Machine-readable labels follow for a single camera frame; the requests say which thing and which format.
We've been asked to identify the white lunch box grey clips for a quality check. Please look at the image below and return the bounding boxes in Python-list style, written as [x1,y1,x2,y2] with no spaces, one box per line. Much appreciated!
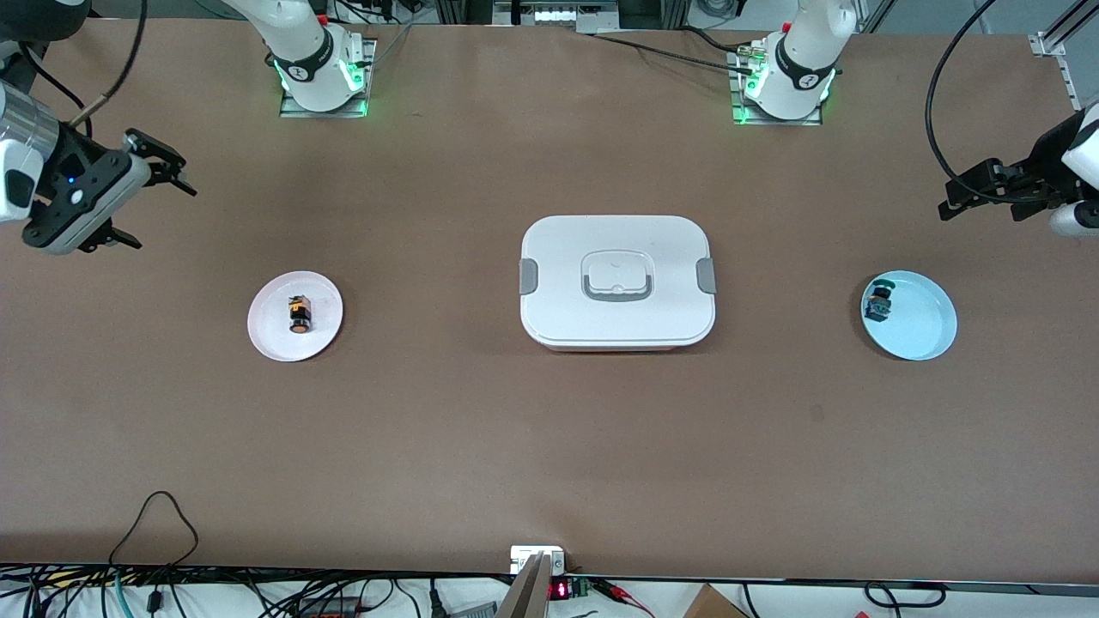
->
[519,215,717,353]

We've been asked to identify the brown cardboard box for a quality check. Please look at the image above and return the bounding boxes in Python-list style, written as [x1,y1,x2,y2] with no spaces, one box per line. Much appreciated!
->
[683,584,748,618]

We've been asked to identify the aluminium corner profile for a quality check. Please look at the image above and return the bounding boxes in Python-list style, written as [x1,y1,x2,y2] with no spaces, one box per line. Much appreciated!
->
[1029,0,1099,57]

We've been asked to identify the light blue round plate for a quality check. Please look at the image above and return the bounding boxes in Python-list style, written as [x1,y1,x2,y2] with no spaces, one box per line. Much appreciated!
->
[860,270,958,361]

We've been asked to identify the pink round plate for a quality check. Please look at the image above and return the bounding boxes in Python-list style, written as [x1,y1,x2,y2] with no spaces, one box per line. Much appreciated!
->
[247,270,344,362]

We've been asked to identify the white labelled panel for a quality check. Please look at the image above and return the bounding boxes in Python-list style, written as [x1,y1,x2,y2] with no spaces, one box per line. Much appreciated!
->
[494,0,619,27]

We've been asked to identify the small white socket block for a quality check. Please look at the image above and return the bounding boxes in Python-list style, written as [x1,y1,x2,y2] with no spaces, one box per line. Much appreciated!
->
[510,546,566,574]

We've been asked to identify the red black clip leads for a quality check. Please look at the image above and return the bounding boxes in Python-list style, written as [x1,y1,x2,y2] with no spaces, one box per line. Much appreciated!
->
[592,579,655,618]

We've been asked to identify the aluminium profile bar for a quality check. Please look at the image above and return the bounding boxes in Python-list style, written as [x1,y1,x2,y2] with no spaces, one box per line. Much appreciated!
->
[496,552,553,618]

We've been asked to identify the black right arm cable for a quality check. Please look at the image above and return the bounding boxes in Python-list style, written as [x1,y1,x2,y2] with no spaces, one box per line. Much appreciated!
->
[67,0,149,130]

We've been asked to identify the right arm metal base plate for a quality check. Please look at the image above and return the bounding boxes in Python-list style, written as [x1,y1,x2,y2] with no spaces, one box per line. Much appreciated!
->
[279,39,377,119]

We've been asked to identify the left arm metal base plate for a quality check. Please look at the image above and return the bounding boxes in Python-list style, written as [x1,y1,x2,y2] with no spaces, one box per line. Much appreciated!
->
[730,47,823,127]

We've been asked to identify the thin black looped cable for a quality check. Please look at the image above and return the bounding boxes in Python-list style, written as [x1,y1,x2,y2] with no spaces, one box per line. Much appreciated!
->
[110,491,200,567]

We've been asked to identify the black cable to arm base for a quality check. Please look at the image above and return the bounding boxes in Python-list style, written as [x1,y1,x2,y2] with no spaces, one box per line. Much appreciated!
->
[577,33,761,76]

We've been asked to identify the black flat loop cable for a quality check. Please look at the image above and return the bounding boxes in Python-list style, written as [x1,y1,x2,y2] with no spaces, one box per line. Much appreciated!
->
[863,582,947,609]

